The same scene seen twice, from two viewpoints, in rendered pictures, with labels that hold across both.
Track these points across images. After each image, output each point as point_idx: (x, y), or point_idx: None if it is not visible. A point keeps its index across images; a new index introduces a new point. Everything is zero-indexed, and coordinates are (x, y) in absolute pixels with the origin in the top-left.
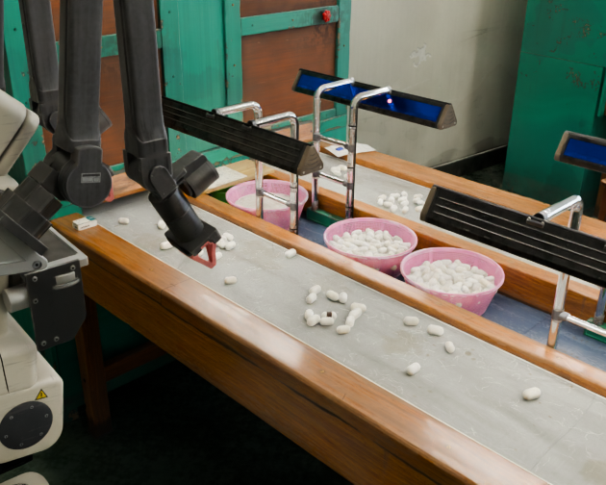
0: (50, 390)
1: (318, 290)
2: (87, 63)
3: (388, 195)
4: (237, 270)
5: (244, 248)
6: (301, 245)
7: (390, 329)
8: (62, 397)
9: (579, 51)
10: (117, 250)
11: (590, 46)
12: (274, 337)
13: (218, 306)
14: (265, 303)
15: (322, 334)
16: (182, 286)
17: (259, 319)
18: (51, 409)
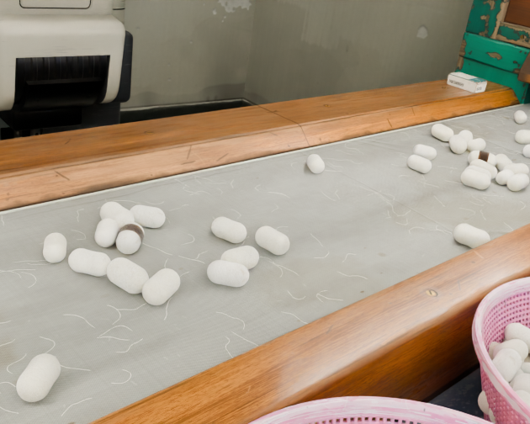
0: None
1: (267, 242)
2: None
3: None
4: (371, 182)
5: (482, 200)
6: (503, 241)
7: (30, 336)
8: None
9: None
10: (389, 95)
11: None
12: (43, 155)
13: (188, 129)
14: (225, 190)
15: (63, 230)
16: (267, 116)
17: (121, 151)
18: None
